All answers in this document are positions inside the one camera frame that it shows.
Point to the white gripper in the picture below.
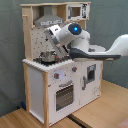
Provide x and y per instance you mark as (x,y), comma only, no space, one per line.
(50,33)

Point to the small metal pot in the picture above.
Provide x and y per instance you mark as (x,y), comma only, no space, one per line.
(48,56)

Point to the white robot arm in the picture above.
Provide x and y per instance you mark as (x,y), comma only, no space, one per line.
(73,40)

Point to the white wooden toy kitchen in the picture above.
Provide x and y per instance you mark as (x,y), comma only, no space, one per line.
(40,84)

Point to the grey range hood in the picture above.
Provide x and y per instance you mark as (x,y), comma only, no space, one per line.
(48,18)

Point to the toy microwave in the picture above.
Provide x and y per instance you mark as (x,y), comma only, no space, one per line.
(77,11)

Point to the red right oven knob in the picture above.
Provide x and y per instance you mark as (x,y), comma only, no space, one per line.
(74,69)

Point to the toy oven door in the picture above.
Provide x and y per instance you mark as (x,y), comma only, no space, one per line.
(64,97)

